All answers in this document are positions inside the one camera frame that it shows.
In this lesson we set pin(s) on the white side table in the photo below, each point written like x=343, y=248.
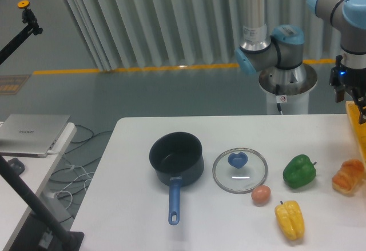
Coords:
x=14, y=210

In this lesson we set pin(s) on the green bell pepper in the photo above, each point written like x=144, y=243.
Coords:
x=299, y=172

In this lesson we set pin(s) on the orange croissant bread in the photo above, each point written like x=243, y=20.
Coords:
x=348, y=176

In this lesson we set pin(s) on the silver laptop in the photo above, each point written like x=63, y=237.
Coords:
x=31, y=135

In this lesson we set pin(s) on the yellow woven basket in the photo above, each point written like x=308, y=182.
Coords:
x=358, y=129

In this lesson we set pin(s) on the dark saucepan with blue handle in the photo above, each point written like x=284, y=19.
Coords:
x=178, y=162

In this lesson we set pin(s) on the glass lid with blue knob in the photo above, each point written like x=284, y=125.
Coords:
x=239, y=170

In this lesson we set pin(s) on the yellow bell pepper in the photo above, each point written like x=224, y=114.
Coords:
x=290, y=220

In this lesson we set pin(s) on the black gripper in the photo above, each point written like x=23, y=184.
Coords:
x=345, y=79

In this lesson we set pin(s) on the white curtain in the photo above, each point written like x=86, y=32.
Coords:
x=141, y=33

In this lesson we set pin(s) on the black camera stand pole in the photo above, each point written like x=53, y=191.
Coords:
x=67, y=240

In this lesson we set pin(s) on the brown egg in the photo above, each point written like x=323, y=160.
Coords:
x=261, y=194

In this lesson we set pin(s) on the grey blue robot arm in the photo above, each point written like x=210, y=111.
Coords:
x=279, y=55

